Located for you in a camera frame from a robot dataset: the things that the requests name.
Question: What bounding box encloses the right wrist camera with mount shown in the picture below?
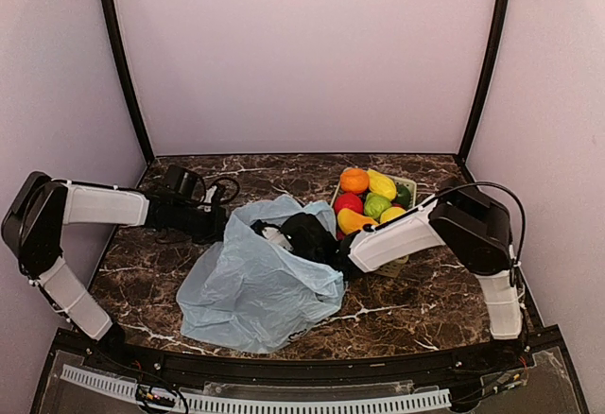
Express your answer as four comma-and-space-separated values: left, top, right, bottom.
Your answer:
251, 220, 293, 251

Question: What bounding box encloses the white slotted cable duct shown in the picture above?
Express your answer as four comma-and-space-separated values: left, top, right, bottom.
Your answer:
60, 364, 452, 413

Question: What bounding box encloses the black corner frame post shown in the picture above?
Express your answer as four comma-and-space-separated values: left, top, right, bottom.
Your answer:
457, 0, 509, 166
100, 0, 155, 165

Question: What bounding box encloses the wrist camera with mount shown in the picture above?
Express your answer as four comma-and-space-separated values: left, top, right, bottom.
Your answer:
251, 220, 293, 251
199, 176, 240, 212

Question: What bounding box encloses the pale green perforated basket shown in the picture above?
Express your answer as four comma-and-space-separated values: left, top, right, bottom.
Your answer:
330, 175, 417, 278

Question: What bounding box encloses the light blue printed plastic bag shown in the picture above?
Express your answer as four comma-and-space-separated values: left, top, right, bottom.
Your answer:
176, 195, 345, 354

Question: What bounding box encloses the yellow lemon fruit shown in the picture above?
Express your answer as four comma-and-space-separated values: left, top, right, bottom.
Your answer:
367, 169, 397, 200

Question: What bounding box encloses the yellow orange mango fruit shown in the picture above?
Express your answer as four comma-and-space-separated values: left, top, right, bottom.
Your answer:
337, 208, 377, 235

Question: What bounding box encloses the light green round fruit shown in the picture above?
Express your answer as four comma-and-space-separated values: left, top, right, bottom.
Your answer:
363, 192, 391, 220

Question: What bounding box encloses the orange persimmon fruit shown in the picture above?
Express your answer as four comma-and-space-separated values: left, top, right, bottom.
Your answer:
339, 168, 370, 195

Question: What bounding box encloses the black left corner frame post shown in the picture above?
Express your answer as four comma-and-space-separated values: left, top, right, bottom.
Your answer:
100, 0, 155, 165

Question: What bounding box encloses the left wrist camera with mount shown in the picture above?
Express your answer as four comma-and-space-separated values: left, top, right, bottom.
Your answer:
199, 176, 240, 212

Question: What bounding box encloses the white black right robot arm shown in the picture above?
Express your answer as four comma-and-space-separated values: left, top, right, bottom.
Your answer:
279, 181, 527, 371

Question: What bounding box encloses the large red fruit left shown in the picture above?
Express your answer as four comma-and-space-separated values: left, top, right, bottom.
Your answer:
333, 192, 364, 215

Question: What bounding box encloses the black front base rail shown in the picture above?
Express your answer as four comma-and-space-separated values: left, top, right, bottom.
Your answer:
30, 323, 590, 414

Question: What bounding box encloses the black right corner frame post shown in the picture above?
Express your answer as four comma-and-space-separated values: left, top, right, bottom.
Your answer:
457, 0, 509, 166

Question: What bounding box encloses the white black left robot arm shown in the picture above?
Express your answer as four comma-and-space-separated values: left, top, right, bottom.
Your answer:
1, 165, 239, 372

